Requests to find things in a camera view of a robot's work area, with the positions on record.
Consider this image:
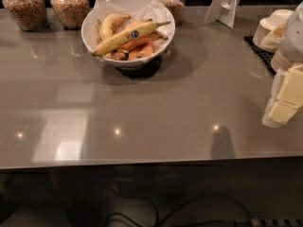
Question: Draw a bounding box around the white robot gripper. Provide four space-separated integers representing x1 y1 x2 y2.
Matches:
262 2 303 128

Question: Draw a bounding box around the long yellow banana with sticker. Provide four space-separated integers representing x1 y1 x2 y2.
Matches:
92 21 170 56

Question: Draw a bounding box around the orange ripe banana in middle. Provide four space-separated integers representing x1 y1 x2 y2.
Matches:
118 31 169 52

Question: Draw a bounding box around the orange banana at bottom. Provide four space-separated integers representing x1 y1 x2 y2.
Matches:
112 42 155 61

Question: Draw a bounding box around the white ceramic bowl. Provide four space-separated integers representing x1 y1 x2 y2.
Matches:
80 0 176 71

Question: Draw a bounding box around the white paper bowl liner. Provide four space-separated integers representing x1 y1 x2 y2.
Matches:
86 0 175 55

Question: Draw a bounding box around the curved yellow banana at back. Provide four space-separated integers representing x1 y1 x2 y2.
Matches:
98 13 130 41

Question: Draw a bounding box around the black rubber mat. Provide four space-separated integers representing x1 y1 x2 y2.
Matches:
243 36 276 76

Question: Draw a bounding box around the white folded card stand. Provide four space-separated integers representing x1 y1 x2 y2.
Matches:
204 0 240 28

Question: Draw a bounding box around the black power strip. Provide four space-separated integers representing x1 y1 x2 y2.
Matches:
251 218 303 227

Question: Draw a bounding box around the left glass jar of grains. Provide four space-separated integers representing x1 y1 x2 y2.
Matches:
2 0 47 31

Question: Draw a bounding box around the black cable on floor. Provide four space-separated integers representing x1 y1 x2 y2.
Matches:
101 186 254 227

